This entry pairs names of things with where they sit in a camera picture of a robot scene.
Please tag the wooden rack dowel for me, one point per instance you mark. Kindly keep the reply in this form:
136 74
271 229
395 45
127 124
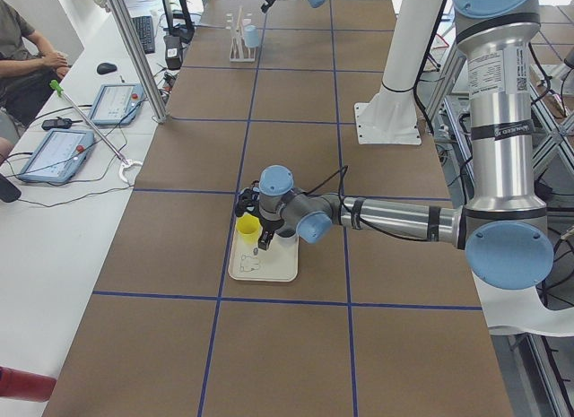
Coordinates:
238 49

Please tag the white plastic chair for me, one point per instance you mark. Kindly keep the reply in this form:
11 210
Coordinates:
516 312

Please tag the light blue cup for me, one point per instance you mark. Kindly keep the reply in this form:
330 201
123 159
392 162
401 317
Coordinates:
251 36

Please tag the white wire cup rack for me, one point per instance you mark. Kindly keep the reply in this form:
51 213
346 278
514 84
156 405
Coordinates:
250 54

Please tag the red fire extinguisher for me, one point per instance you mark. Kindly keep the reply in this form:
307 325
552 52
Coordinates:
27 386

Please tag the seated person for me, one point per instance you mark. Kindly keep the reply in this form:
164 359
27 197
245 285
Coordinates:
28 64

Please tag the grey cup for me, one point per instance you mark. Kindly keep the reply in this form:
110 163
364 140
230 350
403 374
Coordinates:
286 236

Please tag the cream plastic tray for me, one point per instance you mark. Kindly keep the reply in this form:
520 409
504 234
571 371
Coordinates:
249 263

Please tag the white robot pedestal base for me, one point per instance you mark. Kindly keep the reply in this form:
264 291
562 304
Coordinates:
390 116

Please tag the near teach pendant tablet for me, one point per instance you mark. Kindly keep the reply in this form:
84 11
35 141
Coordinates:
59 156

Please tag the aluminium frame post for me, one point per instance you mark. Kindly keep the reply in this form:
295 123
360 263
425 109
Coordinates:
135 50

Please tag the black monitor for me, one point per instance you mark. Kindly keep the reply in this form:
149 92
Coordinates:
178 19

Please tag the teach pendant tablet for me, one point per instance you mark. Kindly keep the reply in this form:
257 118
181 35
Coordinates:
59 156
117 104

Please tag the metal grabber stick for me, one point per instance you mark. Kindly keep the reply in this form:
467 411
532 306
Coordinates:
125 163

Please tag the black label box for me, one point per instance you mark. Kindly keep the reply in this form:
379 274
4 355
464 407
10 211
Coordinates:
173 52

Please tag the black keyboard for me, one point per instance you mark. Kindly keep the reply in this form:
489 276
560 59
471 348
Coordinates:
145 32

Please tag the far teach pendant tablet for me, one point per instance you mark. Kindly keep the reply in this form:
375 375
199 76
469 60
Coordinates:
117 104

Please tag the yellow cup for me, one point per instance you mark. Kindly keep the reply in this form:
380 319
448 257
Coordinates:
248 227

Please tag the black computer mouse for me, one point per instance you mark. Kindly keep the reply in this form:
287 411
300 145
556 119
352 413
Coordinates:
106 68

